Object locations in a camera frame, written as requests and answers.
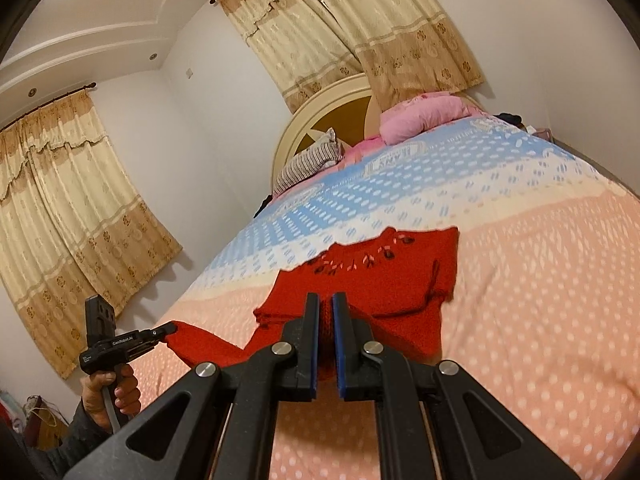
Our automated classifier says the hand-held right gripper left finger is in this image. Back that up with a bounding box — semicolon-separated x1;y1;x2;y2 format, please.
62;292;321;480

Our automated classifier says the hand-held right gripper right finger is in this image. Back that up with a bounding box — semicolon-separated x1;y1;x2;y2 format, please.
332;291;583;480

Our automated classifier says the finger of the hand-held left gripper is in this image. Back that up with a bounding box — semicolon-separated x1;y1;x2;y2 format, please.
141;323;179;348

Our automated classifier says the red embroidered knit sweater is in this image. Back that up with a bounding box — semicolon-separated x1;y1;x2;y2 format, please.
164;226;461;383

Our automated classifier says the person's left forearm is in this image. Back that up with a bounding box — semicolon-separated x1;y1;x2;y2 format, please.
30;400;118;480

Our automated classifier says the person's left hand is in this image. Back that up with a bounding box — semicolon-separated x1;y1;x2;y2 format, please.
80;364;142;431

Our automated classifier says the wooden cabinet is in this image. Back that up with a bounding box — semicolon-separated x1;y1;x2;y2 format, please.
22;396;70;453

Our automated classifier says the beige patterned curtain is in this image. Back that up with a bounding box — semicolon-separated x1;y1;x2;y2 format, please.
217;0;363;113
0;92;183;381
300;0;486;111

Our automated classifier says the striped pillow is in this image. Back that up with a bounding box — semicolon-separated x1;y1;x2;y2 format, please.
274;127;343;196

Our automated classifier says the dotted pink blue bed cover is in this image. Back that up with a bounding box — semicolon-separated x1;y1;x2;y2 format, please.
131;110;640;480

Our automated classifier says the pink patterned pillow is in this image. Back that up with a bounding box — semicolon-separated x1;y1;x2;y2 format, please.
344;136;387;162

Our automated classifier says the cream wooden headboard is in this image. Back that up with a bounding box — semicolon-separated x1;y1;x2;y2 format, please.
272;72;381;196

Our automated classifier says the dark curtain rod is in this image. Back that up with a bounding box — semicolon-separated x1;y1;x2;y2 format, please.
0;82;97;131

